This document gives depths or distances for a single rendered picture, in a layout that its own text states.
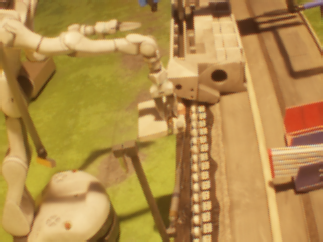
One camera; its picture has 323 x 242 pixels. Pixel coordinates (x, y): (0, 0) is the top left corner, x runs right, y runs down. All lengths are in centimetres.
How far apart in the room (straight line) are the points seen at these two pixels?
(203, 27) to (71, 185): 117
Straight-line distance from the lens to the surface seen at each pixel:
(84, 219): 290
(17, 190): 296
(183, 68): 259
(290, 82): 273
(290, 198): 204
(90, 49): 230
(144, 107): 271
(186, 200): 212
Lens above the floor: 213
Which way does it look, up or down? 31 degrees down
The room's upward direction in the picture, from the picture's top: 18 degrees counter-clockwise
